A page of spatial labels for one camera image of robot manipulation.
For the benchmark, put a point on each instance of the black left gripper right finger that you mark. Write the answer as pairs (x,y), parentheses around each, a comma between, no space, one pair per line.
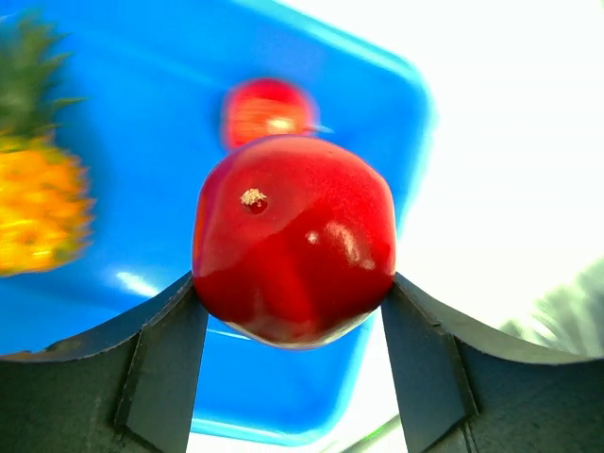
(462,386)

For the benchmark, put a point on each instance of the dark red toy pomegranate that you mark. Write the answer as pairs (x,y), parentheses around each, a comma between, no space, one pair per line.
(294,241)

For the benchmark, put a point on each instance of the clear zip top bag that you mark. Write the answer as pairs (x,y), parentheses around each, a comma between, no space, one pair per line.
(569,318)

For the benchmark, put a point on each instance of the red toy apple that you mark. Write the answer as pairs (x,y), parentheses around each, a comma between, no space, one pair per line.
(267,106)

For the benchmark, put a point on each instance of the blue plastic tray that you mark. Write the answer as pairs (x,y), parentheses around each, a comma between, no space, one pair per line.
(152,76)

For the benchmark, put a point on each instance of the orange toy pineapple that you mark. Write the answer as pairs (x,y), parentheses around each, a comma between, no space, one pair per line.
(46,208)

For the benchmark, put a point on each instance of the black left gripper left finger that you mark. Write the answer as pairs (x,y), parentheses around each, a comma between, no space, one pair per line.
(127,385)

